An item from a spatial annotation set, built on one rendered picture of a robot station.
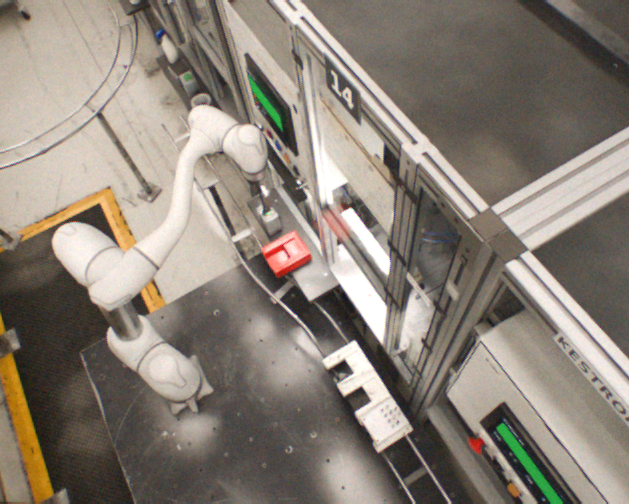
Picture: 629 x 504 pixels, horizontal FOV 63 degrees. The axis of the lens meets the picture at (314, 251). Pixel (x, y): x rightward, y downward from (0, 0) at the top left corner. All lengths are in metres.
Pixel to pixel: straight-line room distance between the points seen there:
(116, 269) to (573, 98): 1.17
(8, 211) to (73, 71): 1.28
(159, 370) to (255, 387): 0.40
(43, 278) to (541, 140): 3.08
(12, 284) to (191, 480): 1.97
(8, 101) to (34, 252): 1.44
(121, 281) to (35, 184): 2.56
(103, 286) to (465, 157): 1.02
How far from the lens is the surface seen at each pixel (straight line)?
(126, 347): 2.04
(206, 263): 3.18
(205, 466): 2.14
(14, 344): 3.45
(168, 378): 1.96
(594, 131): 1.02
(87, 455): 3.07
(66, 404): 3.19
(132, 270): 1.52
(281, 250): 2.07
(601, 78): 1.10
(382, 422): 1.82
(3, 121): 4.56
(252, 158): 1.64
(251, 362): 2.17
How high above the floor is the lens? 2.73
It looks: 62 degrees down
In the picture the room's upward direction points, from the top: 11 degrees counter-clockwise
